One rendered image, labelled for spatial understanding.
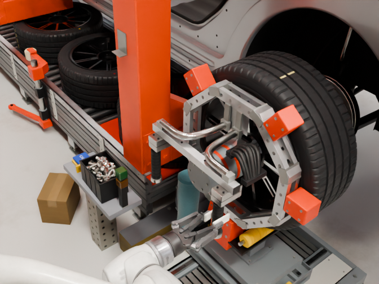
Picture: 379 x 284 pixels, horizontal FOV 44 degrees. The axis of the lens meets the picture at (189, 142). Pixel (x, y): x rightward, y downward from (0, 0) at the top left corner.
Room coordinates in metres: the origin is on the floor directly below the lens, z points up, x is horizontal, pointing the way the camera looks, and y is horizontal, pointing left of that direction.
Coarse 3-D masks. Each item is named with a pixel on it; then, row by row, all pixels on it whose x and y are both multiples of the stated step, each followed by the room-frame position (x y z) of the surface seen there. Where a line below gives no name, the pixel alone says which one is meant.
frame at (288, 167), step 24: (216, 96) 1.39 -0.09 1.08; (240, 96) 1.38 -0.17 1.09; (192, 120) 1.51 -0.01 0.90; (264, 120) 1.23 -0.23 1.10; (192, 144) 1.52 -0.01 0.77; (288, 144) 1.20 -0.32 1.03; (288, 168) 1.14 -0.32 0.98; (288, 192) 1.12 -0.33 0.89; (240, 216) 1.27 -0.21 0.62; (264, 216) 1.17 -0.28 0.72; (288, 216) 1.15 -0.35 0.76
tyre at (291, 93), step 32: (256, 64) 1.46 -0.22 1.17; (288, 64) 1.46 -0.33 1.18; (288, 96) 1.29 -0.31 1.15; (320, 96) 1.34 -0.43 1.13; (320, 128) 1.24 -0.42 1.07; (352, 128) 1.31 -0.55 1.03; (320, 160) 1.17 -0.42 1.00; (352, 160) 1.26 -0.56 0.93; (320, 192) 1.15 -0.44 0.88; (288, 224) 1.18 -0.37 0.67
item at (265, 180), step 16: (256, 96) 1.37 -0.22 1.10; (208, 112) 1.56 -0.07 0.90; (256, 128) 1.42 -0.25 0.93; (208, 144) 1.55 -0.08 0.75; (240, 176) 1.49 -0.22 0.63; (272, 176) 1.51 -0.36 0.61; (256, 192) 1.35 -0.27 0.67; (272, 192) 1.29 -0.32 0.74; (256, 208) 1.31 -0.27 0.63; (272, 208) 1.25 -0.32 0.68
